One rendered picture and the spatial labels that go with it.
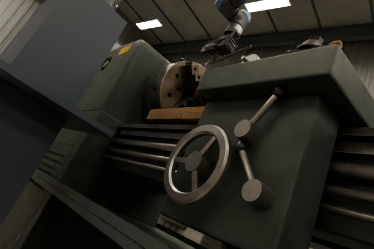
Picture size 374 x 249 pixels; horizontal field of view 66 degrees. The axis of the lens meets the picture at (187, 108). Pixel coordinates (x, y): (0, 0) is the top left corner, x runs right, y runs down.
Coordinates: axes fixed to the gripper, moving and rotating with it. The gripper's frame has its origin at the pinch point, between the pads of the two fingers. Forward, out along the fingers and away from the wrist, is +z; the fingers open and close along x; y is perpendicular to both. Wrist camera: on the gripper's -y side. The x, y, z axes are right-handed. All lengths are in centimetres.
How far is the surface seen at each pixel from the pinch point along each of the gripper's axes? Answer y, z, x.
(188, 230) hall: -583, -26, 533
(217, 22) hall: -685, -693, 257
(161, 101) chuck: 1.4, 31.4, -7.6
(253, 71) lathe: 64, 43, -22
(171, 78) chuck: 1.5, 20.7, -10.4
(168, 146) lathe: 27, 52, -8
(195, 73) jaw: 5.2, 12.8, -4.6
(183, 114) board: 30, 43, -11
